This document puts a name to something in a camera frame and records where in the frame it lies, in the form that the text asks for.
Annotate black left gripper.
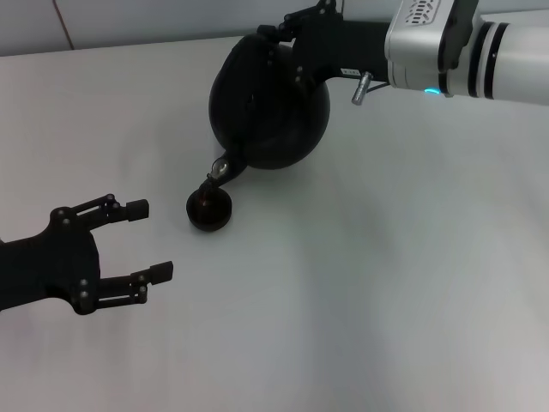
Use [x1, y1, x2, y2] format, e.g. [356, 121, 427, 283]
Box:
[0, 194, 175, 317]

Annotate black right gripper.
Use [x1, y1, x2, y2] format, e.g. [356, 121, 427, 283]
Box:
[256, 0, 391, 94]

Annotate small dark teacup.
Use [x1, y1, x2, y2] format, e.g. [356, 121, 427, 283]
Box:
[185, 188, 235, 233]

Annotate black cast iron teapot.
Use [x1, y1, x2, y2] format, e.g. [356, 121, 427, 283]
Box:
[197, 33, 331, 198]

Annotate right gripper cable with connector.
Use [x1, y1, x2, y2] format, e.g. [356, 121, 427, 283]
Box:
[351, 71, 391, 105]

